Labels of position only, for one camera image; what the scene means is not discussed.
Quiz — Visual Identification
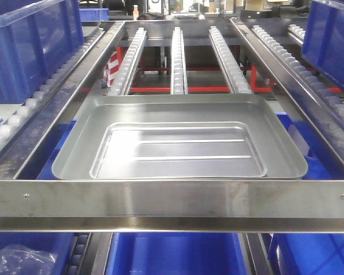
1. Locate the silver metal tray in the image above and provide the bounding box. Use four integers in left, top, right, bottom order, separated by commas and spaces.
52, 94, 308, 180

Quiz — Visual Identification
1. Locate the middle roller track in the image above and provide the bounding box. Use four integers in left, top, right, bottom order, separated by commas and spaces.
170, 27, 188, 95

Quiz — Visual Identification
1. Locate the blue bin lower centre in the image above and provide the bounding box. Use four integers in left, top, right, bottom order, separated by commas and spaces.
105, 232, 248, 274

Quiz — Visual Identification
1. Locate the blue bin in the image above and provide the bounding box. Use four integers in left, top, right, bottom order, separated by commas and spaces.
105, 232, 248, 274
268, 233, 344, 274
0, 232, 74, 274
0, 1, 84, 104
302, 1, 344, 91

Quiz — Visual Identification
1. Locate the lower roller track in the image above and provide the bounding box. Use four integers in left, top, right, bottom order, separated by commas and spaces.
63, 233, 89, 275

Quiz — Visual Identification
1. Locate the steel front crossbar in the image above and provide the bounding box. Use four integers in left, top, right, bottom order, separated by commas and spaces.
0, 179, 344, 233

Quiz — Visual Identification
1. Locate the blue bin lower left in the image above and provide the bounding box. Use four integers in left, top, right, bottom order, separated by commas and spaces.
0, 232, 74, 274

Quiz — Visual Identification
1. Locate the blue bin lower right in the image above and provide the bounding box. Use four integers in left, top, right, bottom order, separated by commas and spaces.
268, 233, 344, 274

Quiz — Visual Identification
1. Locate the blue bin upper left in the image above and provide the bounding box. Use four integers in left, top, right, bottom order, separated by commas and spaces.
0, 1, 84, 104

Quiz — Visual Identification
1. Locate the far left roller track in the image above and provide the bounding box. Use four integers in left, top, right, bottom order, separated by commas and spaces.
0, 26, 104, 151

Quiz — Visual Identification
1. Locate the blue bin upper right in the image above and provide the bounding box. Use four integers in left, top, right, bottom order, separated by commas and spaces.
302, 1, 344, 91

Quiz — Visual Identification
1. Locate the clear plastic bag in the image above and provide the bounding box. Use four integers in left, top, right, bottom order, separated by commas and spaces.
0, 244, 58, 274

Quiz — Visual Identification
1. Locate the red metal frame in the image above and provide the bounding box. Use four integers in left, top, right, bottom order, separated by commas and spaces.
115, 47, 276, 93

